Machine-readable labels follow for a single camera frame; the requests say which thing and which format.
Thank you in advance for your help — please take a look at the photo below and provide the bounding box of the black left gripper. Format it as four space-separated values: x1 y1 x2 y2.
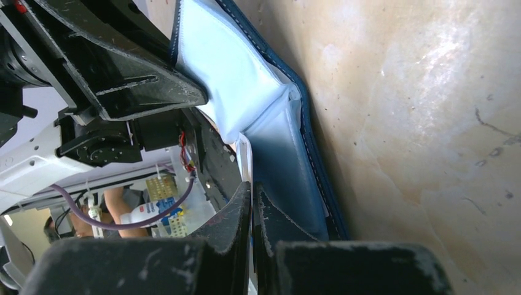
1 1 208 167

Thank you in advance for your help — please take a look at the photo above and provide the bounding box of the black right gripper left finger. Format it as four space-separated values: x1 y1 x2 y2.
22 182 251 294

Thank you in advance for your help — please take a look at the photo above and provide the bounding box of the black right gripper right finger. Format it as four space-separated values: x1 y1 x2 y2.
254 185 454 294

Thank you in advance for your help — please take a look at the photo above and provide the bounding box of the dark blue leather card holder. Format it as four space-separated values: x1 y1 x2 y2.
170 1 350 240

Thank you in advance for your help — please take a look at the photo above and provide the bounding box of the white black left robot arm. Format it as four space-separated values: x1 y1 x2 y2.
1 1 208 213

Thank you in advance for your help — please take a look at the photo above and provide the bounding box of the white plastic bottle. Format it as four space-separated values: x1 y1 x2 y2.
120 197 184 226

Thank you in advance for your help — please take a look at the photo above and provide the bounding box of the person in background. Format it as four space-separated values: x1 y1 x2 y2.
68 187 150 238

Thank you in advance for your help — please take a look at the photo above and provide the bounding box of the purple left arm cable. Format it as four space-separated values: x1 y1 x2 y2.
49 173 197 232

